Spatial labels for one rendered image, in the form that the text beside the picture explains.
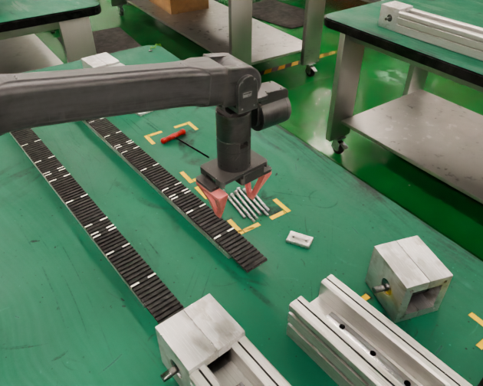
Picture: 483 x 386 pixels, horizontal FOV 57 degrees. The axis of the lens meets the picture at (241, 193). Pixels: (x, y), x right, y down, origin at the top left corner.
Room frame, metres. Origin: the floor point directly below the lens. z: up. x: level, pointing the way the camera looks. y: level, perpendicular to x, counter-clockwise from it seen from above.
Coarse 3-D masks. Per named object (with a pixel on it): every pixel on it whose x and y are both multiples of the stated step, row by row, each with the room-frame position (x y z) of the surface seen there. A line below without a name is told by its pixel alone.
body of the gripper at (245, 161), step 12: (228, 144) 0.60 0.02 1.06; (228, 156) 0.60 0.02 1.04; (240, 156) 0.60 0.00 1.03; (252, 156) 0.64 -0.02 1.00; (204, 168) 0.61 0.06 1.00; (216, 168) 0.61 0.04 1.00; (228, 168) 0.60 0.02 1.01; (240, 168) 0.60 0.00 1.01; (252, 168) 0.61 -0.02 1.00; (216, 180) 0.58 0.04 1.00; (228, 180) 0.58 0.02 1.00
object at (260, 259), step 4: (256, 256) 0.59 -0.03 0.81; (260, 256) 0.59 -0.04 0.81; (248, 260) 0.58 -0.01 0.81; (252, 260) 0.58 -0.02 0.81; (256, 260) 0.58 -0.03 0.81; (260, 260) 0.58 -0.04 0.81; (264, 260) 0.58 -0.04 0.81; (244, 264) 0.57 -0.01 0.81; (248, 264) 0.57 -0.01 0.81; (252, 264) 0.57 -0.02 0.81; (256, 264) 0.57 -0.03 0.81; (260, 264) 0.57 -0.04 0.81; (244, 268) 0.56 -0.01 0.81; (248, 268) 0.56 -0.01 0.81; (252, 268) 0.56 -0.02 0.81
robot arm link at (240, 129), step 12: (216, 108) 0.63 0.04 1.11; (228, 108) 0.62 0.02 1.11; (216, 120) 0.61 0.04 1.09; (228, 120) 0.60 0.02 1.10; (240, 120) 0.60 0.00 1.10; (252, 120) 0.64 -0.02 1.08; (216, 132) 0.62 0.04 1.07; (228, 132) 0.60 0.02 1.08; (240, 132) 0.60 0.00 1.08; (240, 144) 0.61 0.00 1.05
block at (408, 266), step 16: (400, 240) 0.57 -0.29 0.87; (416, 240) 0.57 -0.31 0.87; (384, 256) 0.53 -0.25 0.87; (400, 256) 0.53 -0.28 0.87; (416, 256) 0.53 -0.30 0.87; (432, 256) 0.53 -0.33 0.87; (368, 272) 0.55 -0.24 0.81; (384, 272) 0.51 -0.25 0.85; (400, 272) 0.49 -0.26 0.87; (416, 272) 0.49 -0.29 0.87; (432, 272) 0.49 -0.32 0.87; (448, 272) 0.49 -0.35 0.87; (384, 288) 0.49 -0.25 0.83; (400, 288) 0.47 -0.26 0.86; (416, 288) 0.46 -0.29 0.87; (432, 288) 0.50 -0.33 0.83; (384, 304) 0.49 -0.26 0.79; (400, 304) 0.46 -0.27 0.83; (416, 304) 0.49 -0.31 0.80; (432, 304) 0.48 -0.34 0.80; (400, 320) 0.46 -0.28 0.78
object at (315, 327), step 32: (320, 288) 0.48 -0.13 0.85; (288, 320) 0.43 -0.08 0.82; (320, 320) 0.40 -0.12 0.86; (352, 320) 0.43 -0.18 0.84; (384, 320) 0.40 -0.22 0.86; (320, 352) 0.39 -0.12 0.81; (352, 352) 0.35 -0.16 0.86; (384, 352) 0.38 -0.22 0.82; (416, 352) 0.35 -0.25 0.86; (352, 384) 0.33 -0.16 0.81; (384, 384) 0.30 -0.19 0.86; (416, 384) 0.32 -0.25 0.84; (448, 384) 0.30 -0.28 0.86
